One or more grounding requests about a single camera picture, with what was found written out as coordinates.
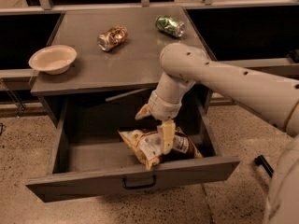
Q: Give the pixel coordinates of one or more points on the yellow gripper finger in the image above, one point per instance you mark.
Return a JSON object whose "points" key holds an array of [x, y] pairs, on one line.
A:
{"points": [[167, 132], [143, 112]]}

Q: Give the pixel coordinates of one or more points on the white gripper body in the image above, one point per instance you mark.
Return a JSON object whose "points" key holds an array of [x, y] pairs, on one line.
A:
{"points": [[163, 108]]}

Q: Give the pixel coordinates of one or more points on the brown chip bag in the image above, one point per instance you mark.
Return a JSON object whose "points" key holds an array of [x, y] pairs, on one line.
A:
{"points": [[147, 147]]}

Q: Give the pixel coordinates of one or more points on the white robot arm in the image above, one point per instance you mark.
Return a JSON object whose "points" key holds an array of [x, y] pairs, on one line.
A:
{"points": [[272, 98]]}

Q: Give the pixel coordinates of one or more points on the grey open top drawer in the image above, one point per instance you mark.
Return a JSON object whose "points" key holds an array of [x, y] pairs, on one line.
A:
{"points": [[89, 157]]}

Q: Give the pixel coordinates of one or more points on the grey metal cabinet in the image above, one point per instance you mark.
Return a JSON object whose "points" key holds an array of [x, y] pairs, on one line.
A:
{"points": [[132, 64]]}

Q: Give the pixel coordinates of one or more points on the brown soda can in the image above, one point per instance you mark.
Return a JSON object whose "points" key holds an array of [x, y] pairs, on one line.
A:
{"points": [[111, 38]]}

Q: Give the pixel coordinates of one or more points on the green soda can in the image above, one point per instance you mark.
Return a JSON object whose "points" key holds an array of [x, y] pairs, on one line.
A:
{"points": [[170, 26]]}

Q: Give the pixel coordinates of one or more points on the black chair leg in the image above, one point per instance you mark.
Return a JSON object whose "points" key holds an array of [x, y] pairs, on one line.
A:
{"points": [[261, 161]]}

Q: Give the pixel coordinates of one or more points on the white paper bowl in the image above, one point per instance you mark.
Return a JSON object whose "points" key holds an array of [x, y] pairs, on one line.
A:
{"points": [[53, 60]]}

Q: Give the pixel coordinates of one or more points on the black drawer handle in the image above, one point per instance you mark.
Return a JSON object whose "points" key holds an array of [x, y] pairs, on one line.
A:
{"points": [[134, 183]]}

